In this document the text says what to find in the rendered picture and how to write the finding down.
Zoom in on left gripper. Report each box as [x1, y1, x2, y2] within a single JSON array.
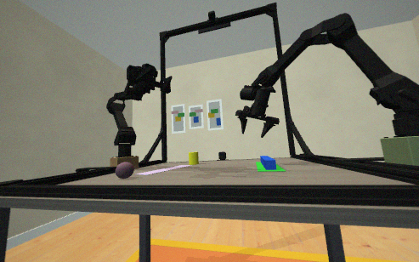
[[235, 100, 280, 138]]

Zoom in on green rectangle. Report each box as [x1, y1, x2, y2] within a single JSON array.
[[256, 162, 285, 172]]

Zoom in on dusty pink ball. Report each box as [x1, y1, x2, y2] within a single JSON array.
[[116, 162, 134, 179]]

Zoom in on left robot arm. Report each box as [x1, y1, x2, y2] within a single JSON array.
[[240, 13, 419, 138]]

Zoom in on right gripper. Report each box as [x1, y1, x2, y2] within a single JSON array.
[[127, 65, 172, 94]]

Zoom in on blue bar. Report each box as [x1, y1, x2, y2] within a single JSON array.
[[260, 156, 276, 170]]

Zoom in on yellow cylinder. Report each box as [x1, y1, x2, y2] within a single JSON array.
[[189, 152, 199, 165]]

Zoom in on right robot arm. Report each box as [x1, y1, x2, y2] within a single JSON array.
[[106, 64, 158, 157]]

